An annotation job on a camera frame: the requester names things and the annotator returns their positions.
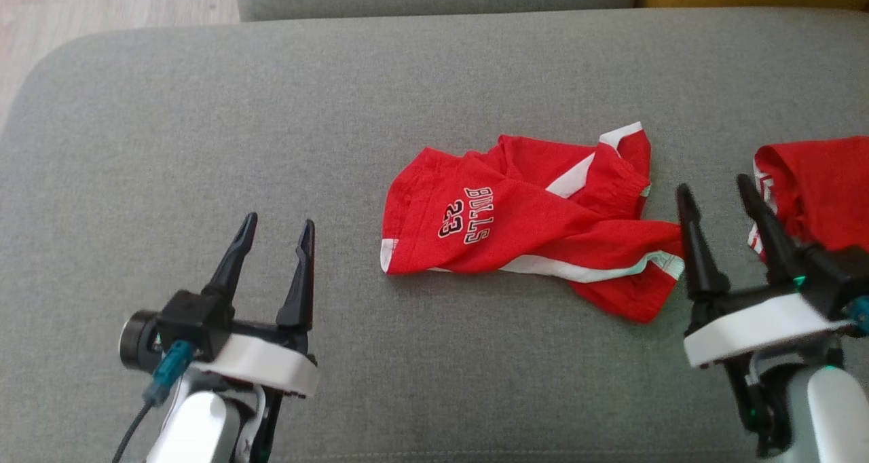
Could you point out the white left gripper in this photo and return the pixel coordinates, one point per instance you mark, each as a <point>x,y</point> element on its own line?
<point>265,364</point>

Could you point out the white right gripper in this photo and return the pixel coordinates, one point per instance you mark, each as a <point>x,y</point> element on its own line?
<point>753,327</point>

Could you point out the red jersey with white sleeves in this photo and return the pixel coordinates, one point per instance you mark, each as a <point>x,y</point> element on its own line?
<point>828,184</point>

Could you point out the red Bulls basketball shorts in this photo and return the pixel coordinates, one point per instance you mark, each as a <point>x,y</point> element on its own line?
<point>529,225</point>

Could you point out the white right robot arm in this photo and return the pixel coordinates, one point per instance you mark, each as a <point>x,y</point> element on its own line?
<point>821,415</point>

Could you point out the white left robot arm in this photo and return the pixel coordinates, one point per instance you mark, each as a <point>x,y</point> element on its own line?
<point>197,426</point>

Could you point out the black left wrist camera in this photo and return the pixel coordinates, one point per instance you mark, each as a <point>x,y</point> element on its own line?
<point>193,320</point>

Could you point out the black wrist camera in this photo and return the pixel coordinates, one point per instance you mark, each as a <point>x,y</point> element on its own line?
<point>193,320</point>
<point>842,273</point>

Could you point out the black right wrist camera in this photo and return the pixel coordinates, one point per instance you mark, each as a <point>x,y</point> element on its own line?
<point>842,273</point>

